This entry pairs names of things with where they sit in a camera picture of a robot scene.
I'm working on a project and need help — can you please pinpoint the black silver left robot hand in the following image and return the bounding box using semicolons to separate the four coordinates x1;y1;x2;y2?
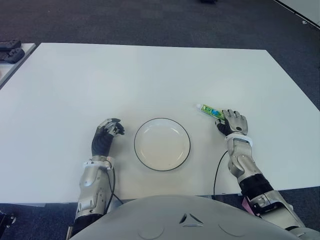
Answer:
91;117;125;157

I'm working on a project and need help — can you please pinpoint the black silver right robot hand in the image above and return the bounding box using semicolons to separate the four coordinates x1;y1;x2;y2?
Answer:
214;108;249;137

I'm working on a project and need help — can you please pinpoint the green white toothpaste tube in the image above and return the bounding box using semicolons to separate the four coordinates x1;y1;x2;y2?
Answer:
195;103;226;120

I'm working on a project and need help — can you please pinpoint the white plate with black rim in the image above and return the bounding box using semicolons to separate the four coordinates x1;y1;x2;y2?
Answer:
133;117;192;172

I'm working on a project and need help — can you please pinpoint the pink cardboard box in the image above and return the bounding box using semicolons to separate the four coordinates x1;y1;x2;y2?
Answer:
241;196;251;213

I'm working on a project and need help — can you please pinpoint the grey robot torso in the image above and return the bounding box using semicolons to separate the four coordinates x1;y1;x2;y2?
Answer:
71;194;303;240

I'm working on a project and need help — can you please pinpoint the white side table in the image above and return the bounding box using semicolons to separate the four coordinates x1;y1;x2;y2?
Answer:
0;42;38;87

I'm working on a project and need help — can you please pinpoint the black wheeled base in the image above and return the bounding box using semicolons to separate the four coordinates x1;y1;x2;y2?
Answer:
0;209;17;228

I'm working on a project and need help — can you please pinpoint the black game controller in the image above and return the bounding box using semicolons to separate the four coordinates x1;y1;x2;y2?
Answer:
0;39;22;50
0;47;26;63

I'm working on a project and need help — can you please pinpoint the white desk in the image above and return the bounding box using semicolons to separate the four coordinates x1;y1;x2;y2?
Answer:
272;0;320;31

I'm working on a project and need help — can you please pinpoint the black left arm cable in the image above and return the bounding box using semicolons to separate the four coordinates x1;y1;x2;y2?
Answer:
104;164;124;205

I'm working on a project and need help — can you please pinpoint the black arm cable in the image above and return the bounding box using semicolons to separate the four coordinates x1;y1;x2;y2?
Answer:
213;151;229;200
104;164;124;205

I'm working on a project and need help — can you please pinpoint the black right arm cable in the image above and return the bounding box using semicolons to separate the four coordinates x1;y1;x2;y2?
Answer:
213;151;229;200

